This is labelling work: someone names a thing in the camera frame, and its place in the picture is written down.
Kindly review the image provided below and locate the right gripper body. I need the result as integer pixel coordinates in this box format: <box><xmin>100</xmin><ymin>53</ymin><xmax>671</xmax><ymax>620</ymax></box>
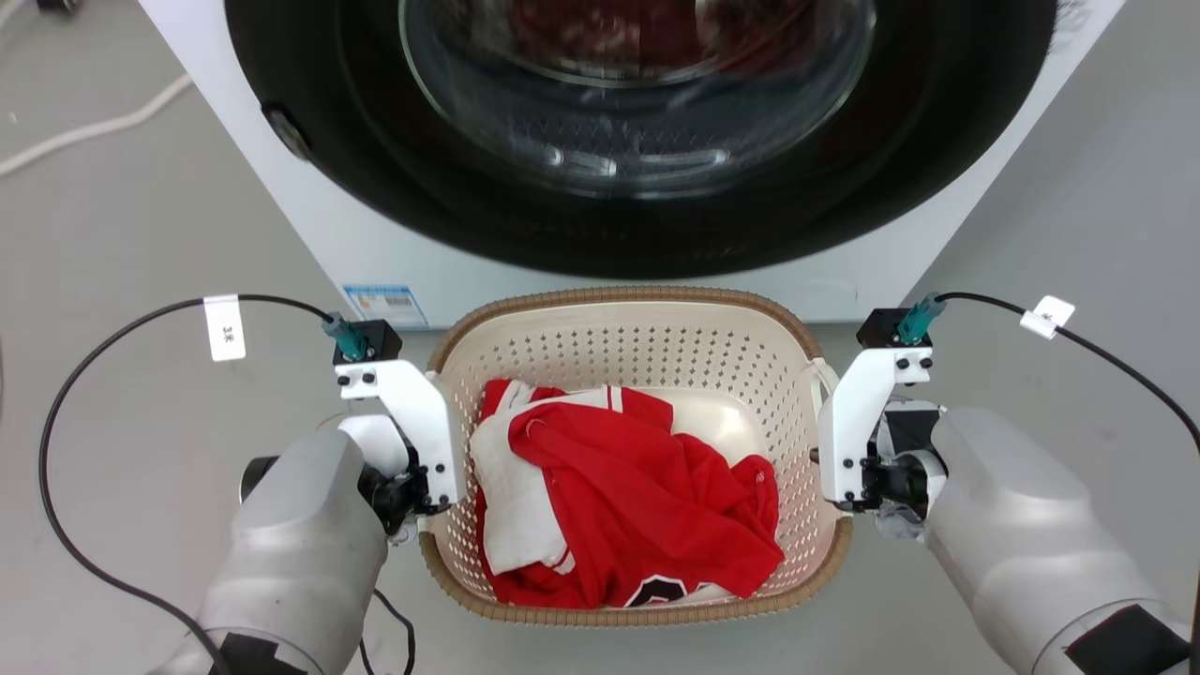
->
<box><xmin>861</xmin><ymin>399</ymin><xmax>950</xmax><ymax>542</ymax></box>

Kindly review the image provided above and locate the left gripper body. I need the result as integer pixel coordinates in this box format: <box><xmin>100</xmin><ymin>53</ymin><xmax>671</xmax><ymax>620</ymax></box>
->
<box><xmin>337</xmin><ymin>414</ymin><xmax>455</xmax><ymax>545</ymax></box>

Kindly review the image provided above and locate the cream perforated laundry basket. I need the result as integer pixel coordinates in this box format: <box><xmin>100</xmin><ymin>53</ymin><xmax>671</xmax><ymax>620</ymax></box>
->
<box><xmin>419</xmin><ymin>286</ymin><xmax>856</xmax><ymax>627</ymax></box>

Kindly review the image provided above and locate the red laundry inside drum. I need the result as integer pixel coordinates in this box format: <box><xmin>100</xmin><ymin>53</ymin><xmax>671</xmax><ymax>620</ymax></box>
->
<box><xmin>506</xmin><ymin>0</ymin><xmax>818</xmax><ymax>80</ymax></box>

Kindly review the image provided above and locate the blue white energy label sticker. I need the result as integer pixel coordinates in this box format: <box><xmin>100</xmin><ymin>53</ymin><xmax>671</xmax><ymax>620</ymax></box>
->
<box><xmin>343</xmin><ymin>285</ymin><xmax>429</xmax><ymax>329</ymax></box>

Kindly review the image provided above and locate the red and white jersey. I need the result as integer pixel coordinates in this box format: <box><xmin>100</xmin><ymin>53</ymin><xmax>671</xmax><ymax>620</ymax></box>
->
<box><xmin>469</xmin><ymin>378</ymin><xmax>787</xmax><ymax>609</ymax></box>

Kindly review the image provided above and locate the white washing machine body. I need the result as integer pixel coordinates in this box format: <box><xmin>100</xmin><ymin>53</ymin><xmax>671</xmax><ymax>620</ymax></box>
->
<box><xmin>139</xmin><ymin>0</ymin><xmax>1128</xmax><ymax>330</ymax></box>

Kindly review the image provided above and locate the black round washing machine door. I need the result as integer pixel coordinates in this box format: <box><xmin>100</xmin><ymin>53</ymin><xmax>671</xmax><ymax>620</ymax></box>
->
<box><xmin>224</xmin><ymin>0</ymin><xmax>1058</xmax><ymax>280</ymax></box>

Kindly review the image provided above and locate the white left camera bracket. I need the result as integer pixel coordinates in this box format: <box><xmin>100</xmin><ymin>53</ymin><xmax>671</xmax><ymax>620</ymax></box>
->
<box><xmin>336</xmin><ymin>359</ymin><xmax>467</xmax><ymax>508</ymax></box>

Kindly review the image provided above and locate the white camera bracket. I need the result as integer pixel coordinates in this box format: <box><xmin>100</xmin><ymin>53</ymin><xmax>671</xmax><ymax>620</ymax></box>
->
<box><xmin>336</xmin><ymin>359</ymin><xmax>467</xmax><ymax>508</ymax></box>
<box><xmin>817</xmin><ymin>346</ymin><xmax>935</xmax><ymax>504</ymax></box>

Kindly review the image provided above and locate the white right camera bracket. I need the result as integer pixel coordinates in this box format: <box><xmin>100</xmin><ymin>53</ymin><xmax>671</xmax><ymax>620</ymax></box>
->
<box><xmin>817</xmin><ymin>346</ymin><xmax>935</xmax><ymax>504</ymax></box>

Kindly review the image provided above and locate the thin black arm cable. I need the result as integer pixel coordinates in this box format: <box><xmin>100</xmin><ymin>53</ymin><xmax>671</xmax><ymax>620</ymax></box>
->
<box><xmin>359</xmin><ymin>588</ymin><xmax>417</xmax><ymax>675</ymax></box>

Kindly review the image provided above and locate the small white cable tag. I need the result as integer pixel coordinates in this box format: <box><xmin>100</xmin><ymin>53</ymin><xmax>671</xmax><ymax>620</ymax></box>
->
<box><xmin>1020</xmin><ymin>295</ymin><xmax>1076</xmax><ymax>340</ymax></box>

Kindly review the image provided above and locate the long white cable tag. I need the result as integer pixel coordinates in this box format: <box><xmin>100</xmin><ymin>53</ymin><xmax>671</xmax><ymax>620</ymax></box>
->
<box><xmin>203</xmin><ymin>294</ymin><xmax>248</xmax><ymax>363</ymax></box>

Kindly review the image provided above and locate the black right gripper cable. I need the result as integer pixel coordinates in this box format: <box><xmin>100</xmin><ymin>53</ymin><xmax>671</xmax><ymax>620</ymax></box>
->
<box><xmin>895</xmin><ymin>292</ymin><xmax>1200</xmax><ymax>456</ymax></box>

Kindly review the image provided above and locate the white hose on floor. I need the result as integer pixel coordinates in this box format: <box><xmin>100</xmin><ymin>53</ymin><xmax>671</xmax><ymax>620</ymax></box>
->
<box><xmin>0</xmin><ymin>73</ymin><xmax>194</xmax><ymax>179</ymax></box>

